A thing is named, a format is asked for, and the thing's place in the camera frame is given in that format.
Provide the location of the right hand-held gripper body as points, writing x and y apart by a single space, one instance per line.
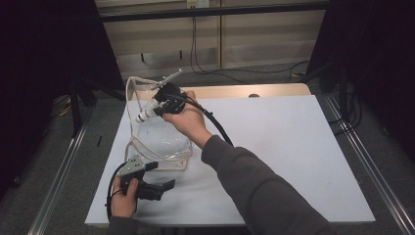
173 94

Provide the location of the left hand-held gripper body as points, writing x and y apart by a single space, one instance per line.
132 166

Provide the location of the clear plastic bag beige trim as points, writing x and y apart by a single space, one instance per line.
163 143

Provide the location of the person's right hand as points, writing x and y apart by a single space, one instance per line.
189 122

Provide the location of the person's left hand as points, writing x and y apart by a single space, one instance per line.
124 207

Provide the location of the black metal stand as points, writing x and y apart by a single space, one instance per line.
75 114
343 91

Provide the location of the black horizontal bar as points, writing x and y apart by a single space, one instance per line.
212 11

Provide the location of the dark curtain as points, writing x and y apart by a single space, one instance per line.
39 65
385 65

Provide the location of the white table mat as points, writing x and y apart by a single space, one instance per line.
310 147

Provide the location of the small black wall bracket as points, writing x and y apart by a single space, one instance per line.
142 58

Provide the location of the metal floor rail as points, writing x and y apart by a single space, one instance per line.
54 192
381 182

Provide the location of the white wall socket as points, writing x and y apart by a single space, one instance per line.
198 3

